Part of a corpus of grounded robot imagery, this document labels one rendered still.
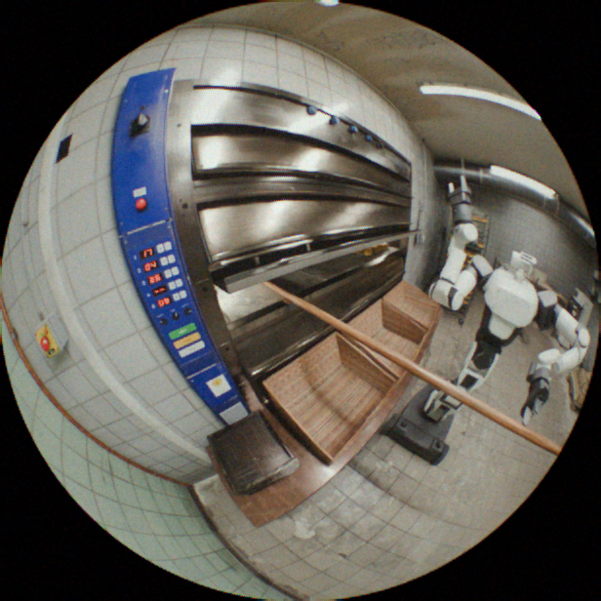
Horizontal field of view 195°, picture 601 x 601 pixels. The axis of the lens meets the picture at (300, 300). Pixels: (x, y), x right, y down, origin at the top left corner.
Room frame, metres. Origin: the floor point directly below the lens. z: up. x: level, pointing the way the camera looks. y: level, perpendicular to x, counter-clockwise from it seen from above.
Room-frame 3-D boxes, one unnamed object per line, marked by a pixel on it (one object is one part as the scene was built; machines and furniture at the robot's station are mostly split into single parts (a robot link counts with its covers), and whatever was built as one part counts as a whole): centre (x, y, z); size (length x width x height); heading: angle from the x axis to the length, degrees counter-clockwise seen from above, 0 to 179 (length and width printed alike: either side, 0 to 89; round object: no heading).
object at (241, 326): (1.07, -0.41, 1.16); 1.80 x 0.06 x 0.04; 128
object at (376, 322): (0.85, -0.61, 0.72); 0.56 x 0.49 x 0.28; 127
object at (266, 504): (0.76, -0.52, 0.29); 2.42 x 0.56 x 0.58; 128
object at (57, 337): (0.09, 0.72, 1.46); 0.10 x 0.07 x 0.10; 128
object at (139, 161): (1.13, 0.97, 1.07); 1.93 x 0.16 x 2.15; 38
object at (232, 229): (1.05, -0.43, 1.54); 1.79 x 0.11 x 0.19; 128
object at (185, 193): (1.74, 0.22, 1.05); 2.10 x 1.91 x 2.10; 128
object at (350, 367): (0.49, -0.14, 0.72); 0.56 x 0.49 x 0.28; 129
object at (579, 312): (-0.19, -5.93, 0.66); 0.92 x 0.59 x 1.32; 38
